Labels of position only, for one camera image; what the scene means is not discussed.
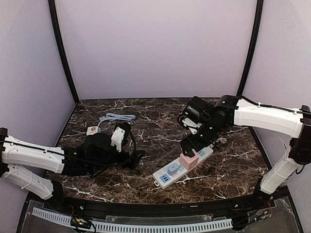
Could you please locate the pink cube socket adapter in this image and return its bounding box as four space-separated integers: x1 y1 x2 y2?
179 153 199 170

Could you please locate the blue plug adapter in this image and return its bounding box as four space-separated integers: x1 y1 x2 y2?
167 163 179 176

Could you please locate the white cube socket adapter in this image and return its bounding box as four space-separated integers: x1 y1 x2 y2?
86 126 98 136

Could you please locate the white colourful power strip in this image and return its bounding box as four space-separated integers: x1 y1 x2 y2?
153 147 213 189

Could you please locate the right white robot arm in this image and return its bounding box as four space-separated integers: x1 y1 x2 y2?
177 95 311 195

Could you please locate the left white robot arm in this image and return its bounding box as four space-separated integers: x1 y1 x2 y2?
0 123 146 201

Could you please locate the small green circuit board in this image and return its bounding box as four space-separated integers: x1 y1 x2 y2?
70 217 92 229

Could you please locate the white power strip cable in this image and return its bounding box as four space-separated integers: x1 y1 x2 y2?
210 137 228 149

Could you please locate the grey power strip cable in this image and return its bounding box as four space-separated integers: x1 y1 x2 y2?
98 113 137 128

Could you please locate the white slotted cable duct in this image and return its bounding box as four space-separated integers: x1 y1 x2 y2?
32 207 233 233

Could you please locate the black front frame rail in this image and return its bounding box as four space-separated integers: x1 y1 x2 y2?
29 188 290 220

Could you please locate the right black frame post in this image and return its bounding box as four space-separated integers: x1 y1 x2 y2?
236 0 264 96

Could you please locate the black frame post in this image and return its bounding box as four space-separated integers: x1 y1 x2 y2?
48 0 80 105
236 0 264 96

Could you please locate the left black frame post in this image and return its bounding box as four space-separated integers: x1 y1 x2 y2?
48 0 80 105

